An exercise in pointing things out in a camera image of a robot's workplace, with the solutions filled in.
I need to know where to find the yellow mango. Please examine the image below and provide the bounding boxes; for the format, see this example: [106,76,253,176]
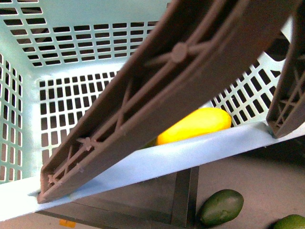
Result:
[156,107,232,146]

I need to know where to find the brown basket handle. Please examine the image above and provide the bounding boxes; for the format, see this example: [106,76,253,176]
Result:
[37,0,301,204]

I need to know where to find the light blue plastic basket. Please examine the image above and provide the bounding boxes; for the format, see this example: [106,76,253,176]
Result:
[0,0,305,219]

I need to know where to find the green avocado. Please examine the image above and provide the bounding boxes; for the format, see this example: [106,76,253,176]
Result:
[200,189,244,227]
[274,214,305,229]

